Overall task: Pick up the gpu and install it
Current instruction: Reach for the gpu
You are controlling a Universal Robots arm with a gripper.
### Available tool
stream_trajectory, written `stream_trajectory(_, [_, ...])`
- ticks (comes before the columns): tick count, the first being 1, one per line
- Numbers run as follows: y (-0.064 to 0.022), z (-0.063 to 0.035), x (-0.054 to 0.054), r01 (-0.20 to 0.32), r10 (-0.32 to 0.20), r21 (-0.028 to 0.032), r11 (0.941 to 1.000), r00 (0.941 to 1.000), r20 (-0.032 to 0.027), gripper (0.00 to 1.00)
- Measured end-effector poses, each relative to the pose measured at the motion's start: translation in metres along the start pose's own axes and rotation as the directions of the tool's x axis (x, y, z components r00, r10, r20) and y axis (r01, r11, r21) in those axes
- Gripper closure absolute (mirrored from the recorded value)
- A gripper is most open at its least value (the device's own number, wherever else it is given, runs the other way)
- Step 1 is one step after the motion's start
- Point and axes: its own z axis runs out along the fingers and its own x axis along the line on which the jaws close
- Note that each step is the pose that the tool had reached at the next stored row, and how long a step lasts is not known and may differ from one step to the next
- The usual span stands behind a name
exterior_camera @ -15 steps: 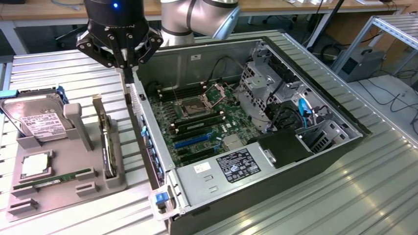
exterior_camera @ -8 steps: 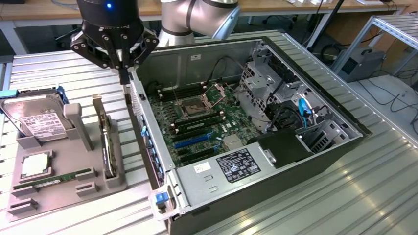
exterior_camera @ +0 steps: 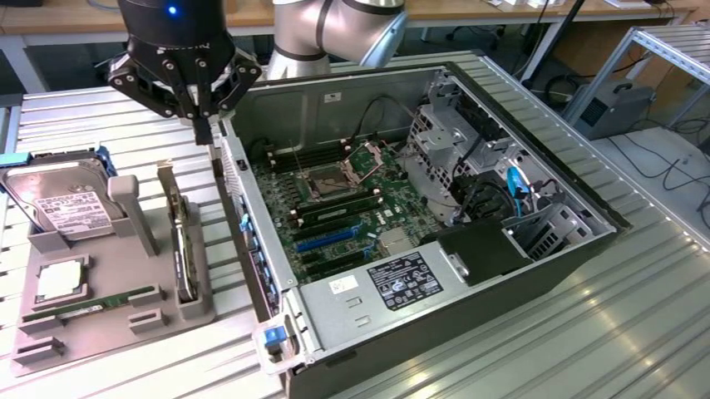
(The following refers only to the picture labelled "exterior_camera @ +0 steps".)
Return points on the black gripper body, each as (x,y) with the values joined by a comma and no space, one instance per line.
(177,41)

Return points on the graphics card with metal bracket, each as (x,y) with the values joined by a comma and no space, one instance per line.
(185,249)

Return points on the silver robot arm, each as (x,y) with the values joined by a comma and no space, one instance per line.
(309,25)

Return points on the black office chair base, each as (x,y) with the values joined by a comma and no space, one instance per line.
(100,65)
(494,37)

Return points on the black chassis lock tab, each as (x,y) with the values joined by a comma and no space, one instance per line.
(243,164)

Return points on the blue disk caddy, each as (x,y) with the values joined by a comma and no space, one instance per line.
(106,162)

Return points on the black RAM slot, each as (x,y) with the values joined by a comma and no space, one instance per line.
(321,156)
(321,151)
(321,146)
(357,190)
(357,196)
(321,162)

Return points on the long wooden desk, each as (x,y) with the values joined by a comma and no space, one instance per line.
(54,21)

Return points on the CPU socket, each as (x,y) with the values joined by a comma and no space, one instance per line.
(327,185)

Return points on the black desk device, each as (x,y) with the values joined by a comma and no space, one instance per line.
(21,3)

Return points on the silver hard disk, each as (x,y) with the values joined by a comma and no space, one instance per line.
(49,187)

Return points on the blue card retention clip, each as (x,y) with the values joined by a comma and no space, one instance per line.
(267,277)
(243,222)
(260,257)

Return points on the green RAM stick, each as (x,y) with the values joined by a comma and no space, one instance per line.
(118,297)
(337,214)

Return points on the long black expansion slot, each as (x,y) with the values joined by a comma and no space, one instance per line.
(324,232)
(337,270)
(335,260)

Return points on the metal drive cage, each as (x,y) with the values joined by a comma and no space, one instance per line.
(437,139)

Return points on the green motherboard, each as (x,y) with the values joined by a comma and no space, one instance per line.
(399,195)

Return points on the blue expansion slot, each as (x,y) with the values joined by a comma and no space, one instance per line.
(329,243)

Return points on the grey plastic parts rack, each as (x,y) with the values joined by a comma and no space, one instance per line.
(110,270)

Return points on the silver chipset heatsink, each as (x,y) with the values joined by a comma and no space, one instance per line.
(396,243)

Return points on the silver CPU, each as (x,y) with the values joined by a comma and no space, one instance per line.
(57,282)

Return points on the white box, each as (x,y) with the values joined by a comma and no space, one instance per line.
(515,3)
(546,4)

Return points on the grey power supply unit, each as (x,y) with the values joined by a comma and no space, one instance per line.
(343,320)

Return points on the black stand pole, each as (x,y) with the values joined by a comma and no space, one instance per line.
(556,37)

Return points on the blue case latch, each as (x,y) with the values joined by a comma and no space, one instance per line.
(275,336)

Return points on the open black PC case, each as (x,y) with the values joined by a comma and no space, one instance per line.
(443,316)

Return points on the metal disk bay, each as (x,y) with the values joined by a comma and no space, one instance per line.
(546,239)

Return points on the aluminium profile frame table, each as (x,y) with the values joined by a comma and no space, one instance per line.
(674,43)

